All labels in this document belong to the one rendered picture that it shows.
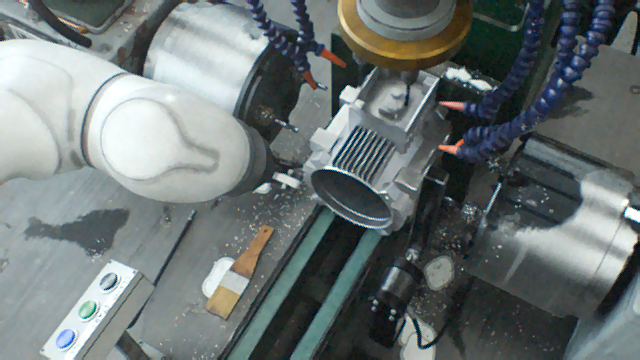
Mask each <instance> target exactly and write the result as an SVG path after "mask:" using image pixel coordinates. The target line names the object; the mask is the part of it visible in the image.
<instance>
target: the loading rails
mask: <svg viewBox="0 0 640 360"><path fill-rule="evenodd" d="M349 221H350V220H347V221H345V218H344V217H343V218H341V215H340V214H339V215H338V216H337V214H336V212H335V211H334V212H332V209H331V208H330V207H329V206H327V205H320V204H319V203H318V202H317V203H316V205H315V206H314V208H313V209H312V211H311V212H310V214H309V215H308V217H307V219H306V220H305V221H304V223H303V225H302V226H301V228H300V229H299V231H298V233H297V234H296V236H295V237H294V238H293V239H292V240H291V242H290V243H289V245H288V247H287V248H286V250H285V251H284V254H283V256H282V257H281V259H280V260H279V261H278V263H277V265H276V267H275V268H274V270H273V271H272V273H271V275H270V276H269V278H268V279H267V281H266V282H265V284H264V285H263V287H262V289H261V290H260V292H259V293H258V295H257V296H256V298H255V299H254V301H253V303H251V305H250V307H248V309H247V310H246V312H245V313H244V315H243V316H242V318H241V319H240V320H239V322H238V325H237V326H236V328H235V330H234V331H233V333H232V334H231V336H230V337H229V339H228V340H227V342H226V344H225V345H224V347H223V348H222V349H221V350H220V353H219V354H218V356H217V358H216V359H215V360H265V359H266V357H267V355H268V354H269V352H270V350H271V349H272V347H273V345H274V344H275V342H276V340H277V339H278V337H279V336H280V334H281V332H282V331H283V329H284V327H285V326H286V325H287V323H288V322H289V320H290V318H291V317H292V315H293V313H294V312H295V310H296V309H297V307H298V305H299V304H300V302H301V300H302V301H303V302H305V303H307V304H309V305H311V306H313V307H314V308H316V309H318V310H319V312H318V314H317V315H316V317H315V319H314V320H313V322H312V324H311V325H310V327H309V328H308V329H307V331H306V333H305V335H304V336H303V338H302V340H301V341H300V343H299V345H298V346H297V348H296V350H295V352H294V353H293V355H292V357H291V358H290V360H347V359H345V358H344V357H342V356H340V355H338V354H336V353H335V350H336V349H337V347H338V345H339V343H340V342H341V340H342V338H343V336H344V334H345V333H346V331H347V329H348V328H349V326H350V325H351V323H352V321H353V319H354V318H355V316H356V314H357V312H358V310H359V309H360V307H361V305H362V303H363V300H364V299H365V300H367V298H368V297H369V295H370V293H371V291H372V290H373V289H374V288H376V286H377V284H378V282H379V281H378V280H376V279H375V278H376V277H377V275H378V273H379V271H380V269H381V268H382V266H383V264H384V262H385V261H386V259H387V257H388V255H389V253H390V252H391V250H392V248H393V246H394V245H395V243H396V241H397V239H398V237H399V236H400V234H401V232H402V231H403V232H405V233H407V234H410V230H411V226H412V221H413V218H412V219H411V221H410V223H409V224H407V223H405V222H403V224H402V226H401V227H400V228H399V230H398V229H397V231H395V230H392V231H391V233H390V235H379V233H378V232H377V231H376V230H375V228H370V230H368V229H367V230H366V232H365V234H364V236H363V237H362V239H361V241H360V242H359V244H358V246H357V247H356V249H355V251H354V252H353V254H352V256H351V258H350V259H349V261H348V263H347V264H346V266H345V268H344V269H343V271H342V273H341V275H340V276H339V278H338V280H337V281H336V283H335V285H334V286H332V285H330V284H328V283H326V282H324V281H322V280H320V279H318V278H316V276H317V274H318V272H319V271H320V269H321V267H322V266H323V264H324V262H325V261H326V259H327V257H328V256H329V254H330V253H331V251H332V249H333V248H334V246H335V244H336V243H337V241H338V239H339V238H340V236H341V234H342V233H343V231H344V230H345V228H346V226H347V225H348V223H349ZM367 301H368V300H367Z"/></svg>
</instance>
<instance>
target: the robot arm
mask: <svg viewBox="0 0 640 360"><path fill-rule="evenodd" d="M279 156H280V153H279V152H277V151H275V150H273V151H272V149H271V147H270V145H269V143H268V141H267V140H266V139H265V138H264V137H263V136H262V135H261V134H259V132H258V131H256V130H255V128H250V126H248V125H246V124H245V123H243V122H242V121H240V120H238V119H236V118H234V117H233V116H232V115H231V114H230V113H229V112H227V111H226V110H225V109H223V108H222V107H220V106H218V105H217V104H215V103H214V102H212V101H209V100H207V99H205V98H202V97H200V96H198V95H196V94H194V93H192V92H190V91H188V90H186V89H183V88H181V87H178V86H174V85H168V84H164V83H160V82H157V81H153V80H150V79H146V78H143V77H140V76H137V75H135V74H132V73H130V72H127V71H125V70H123V69H121V68H119V67H117V66H116V65H114V64H113V63H111V62H109V61H106V60H104V59H102V58H100V57H95V56H93V55H90V54H87V53H85V52H82V51H79V50H75V49H72V48H69V47H65V46H62V45H58V44H54V43H52V42H47V41H41V40H32V39H12V40H7V41H2V42H0V186H1V185H2V184H4V183H5V182H7V181H9V180H11V179H14V178H17V177H24V178H27V179H30V180H35V181H41V180H45V179H47V178H49V177H50V176H53V175H56V174H59V173H64V172H68V171H74V170H80V169H82V168H83V167H84V165H86V166H89V167H92V168H95V169H98V170H100V171H102V172H104V173H106V174H108V175H110V176H112V177H114V178H115V179H116V180H117V181H118V182H119V183H121V184H122V185H123V186H125V187H126V188H127V189H129V190H131V191H133V192H135V193H137V194H139V195H142V196H144V197H147V198H151V199H155V200H160V201H166V202H174V203H194V202H201V201H207V200H210V199H213V198H217V197H223V198H233V197H238V196H241V195H243V194H245V193H247V192H251V191H254V190H256V189H258V188H259V187H261V186H262V185H263V184H265V183H272V184H276V183H278V184H279V185H281V186H282V187H283V188H285V189H287V190H288V191H289V193H291V194H296V193H297V191H298V188H299V186H300V184H301V181H302V180H303V178H304V173H305V171H304V170H303V169H302V168H303V164H301V163H298V162H297V161H294V160H291V159H287V158H283V157H279Z"/></svg>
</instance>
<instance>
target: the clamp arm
mask: <svg viewBox="0 0 640 360"><path fill-rule="evenodd" d="M448 177H449V173H448V172H445V171H443V170H441V169H439V168H437V167H434V166H432V165H428V166H427V168H426V170H425V172H424V173H423V177H422V181H421V186H420V190H419V195H418V199H417V203H416V208H415V212H414V217H413V221H412V226H411V230H410V235H409V239H408V243H407V248H406V252H405V254H406V255H407V254H408V253H409V251H410V253H409V255H412V256H413V255H414V252H415V253H417V254H416V255H415V258H416V259H417V260H418V261H419V262H422V261H423V259H424V257H425V255H426V253H427V249H428V246H429V243H430V239H431V236H432V232H433V229H434V225H435V222H436V219H437V215H438V212H439V208H440V205H441V201H442V198H443V195H444V191H445V188H446V184H447V181H448ZM419 257H420V258H419ZM418 258H419V259H418ZM418 261H417V262H418Z"/></svg>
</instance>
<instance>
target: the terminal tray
mask: <svg viewBox="0 0 640 360"><path fill-rule="evenodd" d="M401 73H402V71H394V70H388V69H384V68H380V67H377V66H376V67H375V68H374V70H373V71H372V73H371V74H370V76H369V77H368V79H367V82H366V83H365V84H364V86H363V87H362V89H361V90H360V92H359V93H358V95H357V96H356V98H355V99H354V101H353V102H352V104H351V105H350V107H349V130H353V128H354V127H355V125H357V131H358V130H359V128H360V126H362V132H363V131H364V130H365V128H367V133H369V131H370V130H372V135H374V134H375V132H377V137H378V138H379V136H380V134H381V140H382V141H383V139H384V138H385V137H386V143H387V144H388V142H389V141H390V140H391V146H392V147H393V146H394V144H395V143H396V150H397V151H398V152H399V153H400V154H401V155H402V154H403V153H405V154H406V153H407V147H408V148H410V144H411V142H413V141H414V136H415V137H416V136H417V133H418V132H420V129H421V126H423V125H424V121H427V116H429V115H430V112H431V108H432V107H433V106H434V103H435V99H436V92H437V87H438V82H439V78H437V77H435V76H432V75H430V74H428V73H425V72H423V71H419V76H418V79H417V82H416V83H414V84H413V85H412V86H410V92H409V98H408V104H407V107H405V106H403V104H404V102H405V100H404V97H405V95H406V92H405V90H406V85H405V84H404V82H403V81H402V78H401ZM429 78H430V79H432V82H431V83H428V82H427V79H429ZM358 102H360V103H362V106H361V107H358V106H357V103H358ZM400 122H404V123H405V126H403V127H402V126H400Z"/></svg>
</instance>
